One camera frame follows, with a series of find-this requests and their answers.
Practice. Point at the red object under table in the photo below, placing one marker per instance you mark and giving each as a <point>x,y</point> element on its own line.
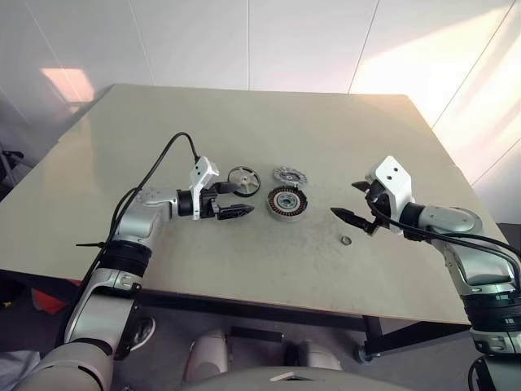
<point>49,303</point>

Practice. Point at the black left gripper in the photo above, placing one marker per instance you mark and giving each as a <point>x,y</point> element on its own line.
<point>209,199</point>

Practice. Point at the black metal stand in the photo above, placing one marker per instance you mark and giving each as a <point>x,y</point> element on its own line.
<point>10,163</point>

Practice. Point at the beige rounded robot leg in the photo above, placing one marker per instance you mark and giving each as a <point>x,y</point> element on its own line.
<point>317,356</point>
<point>207,354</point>

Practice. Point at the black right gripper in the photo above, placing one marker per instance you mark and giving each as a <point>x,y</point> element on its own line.
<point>380,199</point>

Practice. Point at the grey caster wheel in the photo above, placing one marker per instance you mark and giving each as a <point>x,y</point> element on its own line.
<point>362,353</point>

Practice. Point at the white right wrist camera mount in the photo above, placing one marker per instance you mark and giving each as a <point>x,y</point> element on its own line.
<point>395,171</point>

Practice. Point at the silver round end cap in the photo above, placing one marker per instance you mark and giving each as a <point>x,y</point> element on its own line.
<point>288,176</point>

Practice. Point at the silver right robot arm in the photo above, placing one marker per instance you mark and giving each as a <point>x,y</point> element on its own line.
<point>468,252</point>

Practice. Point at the dark bulky object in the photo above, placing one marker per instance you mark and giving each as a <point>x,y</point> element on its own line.
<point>513,240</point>

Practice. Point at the grey spoked wheel part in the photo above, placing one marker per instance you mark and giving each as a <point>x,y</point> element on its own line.
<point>243,179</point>

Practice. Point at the black table frame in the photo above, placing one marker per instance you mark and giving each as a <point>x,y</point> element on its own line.
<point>244,307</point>

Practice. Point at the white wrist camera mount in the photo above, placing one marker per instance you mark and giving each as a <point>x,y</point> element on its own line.
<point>395,171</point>
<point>203,167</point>

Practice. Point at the motor stator with copper windings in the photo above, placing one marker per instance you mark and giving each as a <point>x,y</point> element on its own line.
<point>287,201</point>

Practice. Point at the grey cloth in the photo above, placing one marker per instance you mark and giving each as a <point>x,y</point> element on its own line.
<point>16,370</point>

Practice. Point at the grey robot torso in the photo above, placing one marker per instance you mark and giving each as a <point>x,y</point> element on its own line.
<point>252,380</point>

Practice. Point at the black bar on floor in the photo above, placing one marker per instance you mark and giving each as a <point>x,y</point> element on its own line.
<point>256,334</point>

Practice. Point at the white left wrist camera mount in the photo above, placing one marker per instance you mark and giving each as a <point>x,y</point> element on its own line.
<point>203,167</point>

